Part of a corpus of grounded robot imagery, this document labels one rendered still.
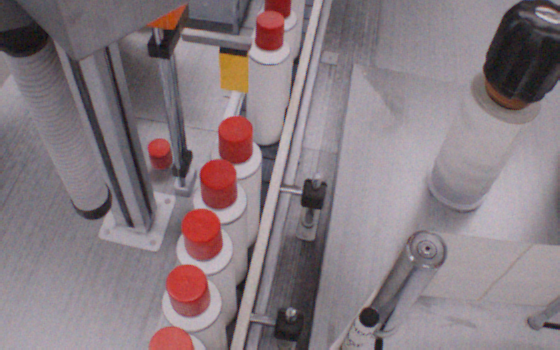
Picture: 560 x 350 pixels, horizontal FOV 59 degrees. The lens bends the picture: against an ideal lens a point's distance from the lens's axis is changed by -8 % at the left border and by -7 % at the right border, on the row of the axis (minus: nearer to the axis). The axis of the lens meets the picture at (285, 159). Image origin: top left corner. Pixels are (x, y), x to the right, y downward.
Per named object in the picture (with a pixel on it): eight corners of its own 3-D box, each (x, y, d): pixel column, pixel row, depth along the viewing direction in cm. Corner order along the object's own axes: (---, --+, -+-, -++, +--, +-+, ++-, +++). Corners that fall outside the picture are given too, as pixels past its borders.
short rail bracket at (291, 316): (294, 358, 62) (303, 327, 52) (243, 347, 62) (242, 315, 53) (299, 333, 64) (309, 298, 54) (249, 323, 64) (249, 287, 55)
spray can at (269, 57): (279, 150, 74) (289, 37, 57) (242, 143, 74) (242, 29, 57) (286, 122, 77) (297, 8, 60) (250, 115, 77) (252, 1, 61)
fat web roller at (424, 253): (398, 341, 59) (452, 276, 44) (360, 334, 59) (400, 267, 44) (401, 304, 62) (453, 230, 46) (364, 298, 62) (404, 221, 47)
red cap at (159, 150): (151, 150, 79) (148, 137, 76) (173, 150, 79) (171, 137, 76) (149, 169, 77) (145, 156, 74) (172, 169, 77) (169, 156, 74)
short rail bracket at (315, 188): (317, 234, 72) (328, 186, 62) (295, 230, 72) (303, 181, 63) (320, 214, 74) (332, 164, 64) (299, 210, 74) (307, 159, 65)
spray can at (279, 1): (285, 118, 77) (296, 5, 61) (250, 112, 78) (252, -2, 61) (292, 92, 80) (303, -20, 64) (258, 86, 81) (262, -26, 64)
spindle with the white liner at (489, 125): (488, 215, 69) (602, 53, 45) (425, 204, 70) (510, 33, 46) (486, 163, 75) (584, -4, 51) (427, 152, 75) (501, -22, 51)
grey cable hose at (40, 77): (106, 226, 44) (26, 36, 27) (69, 217, 44) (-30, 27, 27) (119, 192, 46) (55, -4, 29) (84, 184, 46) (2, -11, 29)
